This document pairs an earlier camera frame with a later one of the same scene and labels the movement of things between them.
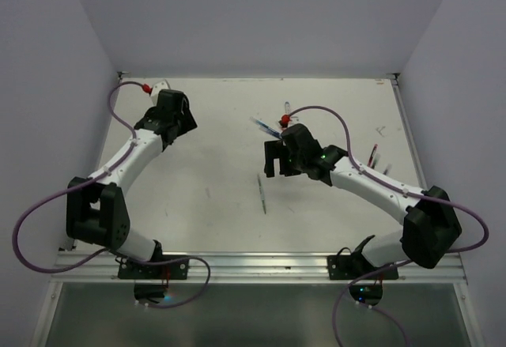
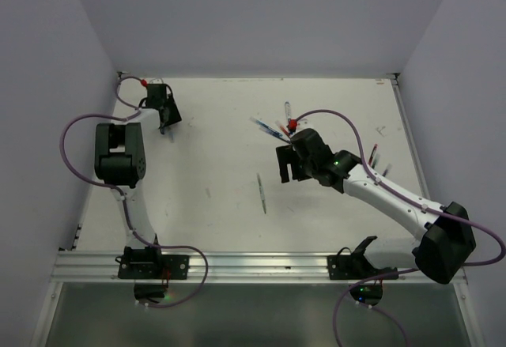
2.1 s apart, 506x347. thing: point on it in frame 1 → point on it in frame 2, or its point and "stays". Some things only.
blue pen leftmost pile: [266, 128] stays
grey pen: [262, 194] stays
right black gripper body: [299, 161] stays
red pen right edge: [371, 160] stays
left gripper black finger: [187, 121] → [168, 115]
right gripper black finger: [273, 149] → [287, 155]
